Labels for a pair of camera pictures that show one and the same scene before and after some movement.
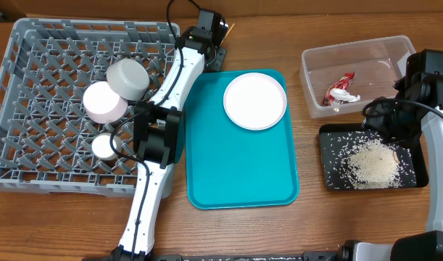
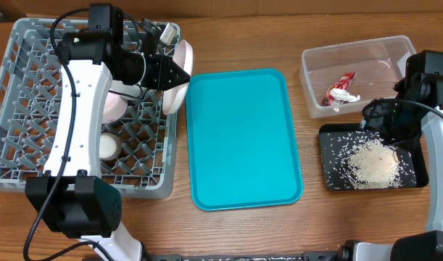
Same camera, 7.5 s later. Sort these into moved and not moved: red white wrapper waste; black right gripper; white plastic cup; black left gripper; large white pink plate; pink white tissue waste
Moved: large white pink plate; black left gripper
Not moved: pink white tissue waste; black right gripper; red white wrapper waste; white plastic cup
